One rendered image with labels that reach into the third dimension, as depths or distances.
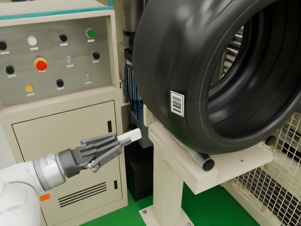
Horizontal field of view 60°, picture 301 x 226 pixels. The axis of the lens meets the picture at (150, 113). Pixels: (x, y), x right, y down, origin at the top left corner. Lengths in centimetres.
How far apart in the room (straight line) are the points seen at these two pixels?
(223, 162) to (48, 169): 64
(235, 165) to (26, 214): 74
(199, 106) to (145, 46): 22
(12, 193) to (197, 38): 50
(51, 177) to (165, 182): 83
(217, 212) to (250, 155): 87
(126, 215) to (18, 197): 131
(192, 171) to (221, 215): 103
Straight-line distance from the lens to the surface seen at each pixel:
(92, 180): 160
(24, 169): 73
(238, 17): 64
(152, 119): 110
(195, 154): 89
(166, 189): 149
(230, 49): 135
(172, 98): 64
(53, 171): 72
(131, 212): 187
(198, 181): 90
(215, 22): 61
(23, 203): 60
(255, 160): 110
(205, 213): 189
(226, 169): 102
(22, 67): 123
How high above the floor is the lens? 150
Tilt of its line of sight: 33 degrees down
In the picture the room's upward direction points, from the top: straight up
